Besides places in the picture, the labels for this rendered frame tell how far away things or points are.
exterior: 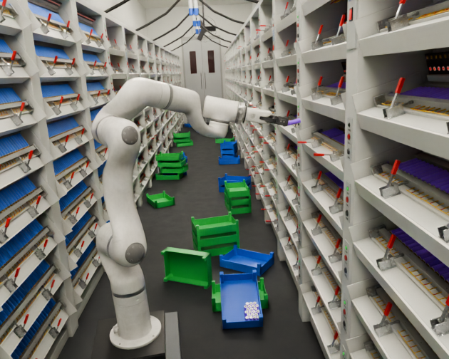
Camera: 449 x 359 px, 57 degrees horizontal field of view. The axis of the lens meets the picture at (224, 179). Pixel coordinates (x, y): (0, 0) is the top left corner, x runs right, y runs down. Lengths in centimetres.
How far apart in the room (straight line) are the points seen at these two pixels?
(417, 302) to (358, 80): 58
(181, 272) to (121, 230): 131
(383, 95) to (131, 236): 88
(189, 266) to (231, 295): 44
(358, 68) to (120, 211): 85
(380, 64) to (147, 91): 71
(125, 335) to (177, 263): 110
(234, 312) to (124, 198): 106
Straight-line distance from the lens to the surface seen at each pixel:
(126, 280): 151
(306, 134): 189
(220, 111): 160
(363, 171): 123
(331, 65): 190
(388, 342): 121
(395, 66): 123
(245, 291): 231
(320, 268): 193
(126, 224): 141
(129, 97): 139
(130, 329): 160
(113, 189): 140
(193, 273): 262
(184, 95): 148
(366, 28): 120
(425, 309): 99
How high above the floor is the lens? 123
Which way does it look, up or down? 14 degrees down
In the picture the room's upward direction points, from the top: 3 degrees counter-clockwise
